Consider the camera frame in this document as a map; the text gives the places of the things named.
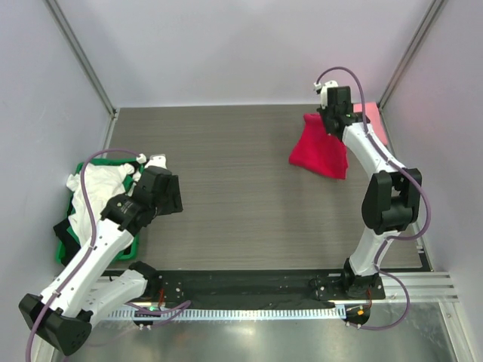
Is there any red t shirt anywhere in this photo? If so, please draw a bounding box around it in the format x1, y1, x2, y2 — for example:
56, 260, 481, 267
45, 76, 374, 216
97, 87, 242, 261
288, 113, 348, 180

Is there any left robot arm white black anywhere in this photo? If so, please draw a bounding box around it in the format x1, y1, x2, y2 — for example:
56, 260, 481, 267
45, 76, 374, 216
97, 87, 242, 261
19, 166, 183, 356

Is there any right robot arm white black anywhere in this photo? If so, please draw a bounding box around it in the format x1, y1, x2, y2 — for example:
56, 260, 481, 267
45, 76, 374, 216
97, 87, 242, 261
315, 81, 422, 299

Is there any folded pink t shirt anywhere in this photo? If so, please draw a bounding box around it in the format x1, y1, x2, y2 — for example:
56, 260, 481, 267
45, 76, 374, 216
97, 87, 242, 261
365, 102, 389, 146

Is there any white t shirt in basket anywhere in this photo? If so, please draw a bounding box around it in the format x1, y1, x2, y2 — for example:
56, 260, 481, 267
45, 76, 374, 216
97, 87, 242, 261
66, 164, 141, 247

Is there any green plastic basket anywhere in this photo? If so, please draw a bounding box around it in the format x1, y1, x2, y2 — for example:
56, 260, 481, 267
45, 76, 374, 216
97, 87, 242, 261
54, 160, 146, 265

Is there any black garment in basket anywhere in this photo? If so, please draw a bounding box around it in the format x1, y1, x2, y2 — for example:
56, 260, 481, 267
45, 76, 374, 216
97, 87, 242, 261
53, 218, 81, 266

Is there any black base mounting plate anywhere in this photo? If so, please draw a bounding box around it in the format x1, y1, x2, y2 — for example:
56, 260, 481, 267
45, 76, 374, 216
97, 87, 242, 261
134, 269, 386, 311

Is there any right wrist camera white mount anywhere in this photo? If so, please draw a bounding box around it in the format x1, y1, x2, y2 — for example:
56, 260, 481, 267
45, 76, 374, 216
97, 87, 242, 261
314, 80, 339, 109

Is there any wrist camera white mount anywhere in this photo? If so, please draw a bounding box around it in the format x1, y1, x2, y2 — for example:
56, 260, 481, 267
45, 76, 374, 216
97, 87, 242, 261
136, 153, 168, 173
314, 80, 339, 109

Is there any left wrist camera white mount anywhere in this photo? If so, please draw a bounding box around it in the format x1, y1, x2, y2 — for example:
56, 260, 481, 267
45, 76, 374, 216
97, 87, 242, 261
136, 153, 168, 173

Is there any right aluminium corner post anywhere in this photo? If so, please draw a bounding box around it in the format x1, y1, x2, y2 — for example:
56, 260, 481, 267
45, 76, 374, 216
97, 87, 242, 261
377, 0, 448, 111

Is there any aluminium corner post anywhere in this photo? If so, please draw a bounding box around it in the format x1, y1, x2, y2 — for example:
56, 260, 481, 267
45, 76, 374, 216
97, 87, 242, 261
377, 0, 448, 111
44, 0, 116, 118

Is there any white slotted cable duct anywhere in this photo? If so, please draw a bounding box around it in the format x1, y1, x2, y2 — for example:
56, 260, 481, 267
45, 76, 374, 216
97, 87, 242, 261
105, 305, 346, 321

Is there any left aluminium corner post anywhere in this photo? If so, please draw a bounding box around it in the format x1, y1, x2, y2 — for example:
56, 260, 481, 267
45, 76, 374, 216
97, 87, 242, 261
44, 0, 116, 118

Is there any aluminium frame rail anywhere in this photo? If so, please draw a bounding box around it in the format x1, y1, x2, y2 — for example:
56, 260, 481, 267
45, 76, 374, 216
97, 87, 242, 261
52, 273, 460, 307

